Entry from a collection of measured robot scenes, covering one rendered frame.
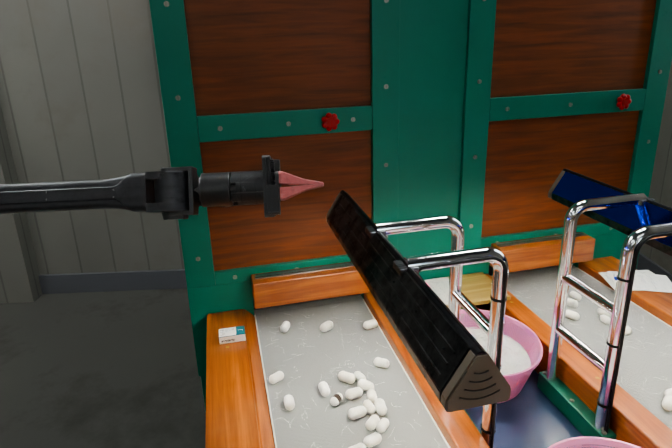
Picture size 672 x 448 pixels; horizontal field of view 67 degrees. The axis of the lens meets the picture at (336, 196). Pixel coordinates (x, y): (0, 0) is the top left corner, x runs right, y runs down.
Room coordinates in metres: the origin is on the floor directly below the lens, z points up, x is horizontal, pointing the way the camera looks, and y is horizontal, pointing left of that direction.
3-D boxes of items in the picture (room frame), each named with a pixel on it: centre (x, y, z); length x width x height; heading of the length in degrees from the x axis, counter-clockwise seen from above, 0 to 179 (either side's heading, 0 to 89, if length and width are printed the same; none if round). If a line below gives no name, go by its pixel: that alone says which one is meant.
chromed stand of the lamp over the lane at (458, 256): (0.78, -0.16, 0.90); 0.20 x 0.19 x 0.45; 13
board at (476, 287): (1.21, -0.27, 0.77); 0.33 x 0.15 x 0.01; 103
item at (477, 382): (0.77, -0.08, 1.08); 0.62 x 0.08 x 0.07; 13
